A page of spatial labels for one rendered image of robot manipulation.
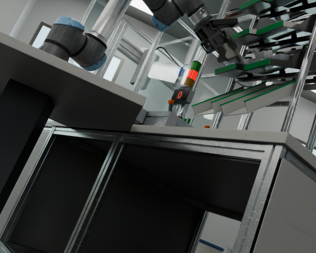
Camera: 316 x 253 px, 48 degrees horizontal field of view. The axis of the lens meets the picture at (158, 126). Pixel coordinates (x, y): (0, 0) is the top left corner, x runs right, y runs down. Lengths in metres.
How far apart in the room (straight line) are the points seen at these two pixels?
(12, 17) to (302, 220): 4.81
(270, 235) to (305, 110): 5.19
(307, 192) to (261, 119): 4.66
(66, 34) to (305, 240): 1.10
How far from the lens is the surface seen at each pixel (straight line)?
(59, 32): 1.50
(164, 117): 1.39
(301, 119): 5.95
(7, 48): 1.09
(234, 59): 1.44
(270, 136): 0.91
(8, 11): 5.39
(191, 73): 1.92
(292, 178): 0.92
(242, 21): 2.68
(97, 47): 1.58
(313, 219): 1.03
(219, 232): 5.23
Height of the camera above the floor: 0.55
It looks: 14 degrees up
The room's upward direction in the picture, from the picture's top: 23 degrees clockwise
